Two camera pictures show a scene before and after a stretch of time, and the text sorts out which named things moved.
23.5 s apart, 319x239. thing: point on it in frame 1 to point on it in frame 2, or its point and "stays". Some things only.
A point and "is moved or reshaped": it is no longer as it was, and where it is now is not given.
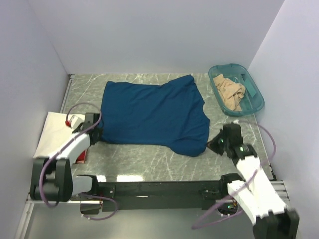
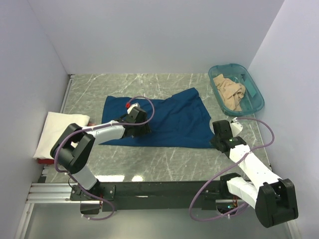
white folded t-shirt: [56, 130] stays
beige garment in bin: [232, 92] stays
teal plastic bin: [236, 90] stays
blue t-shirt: [171, 116] is moved or reshaped
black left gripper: [99, 130] to [145, 129]
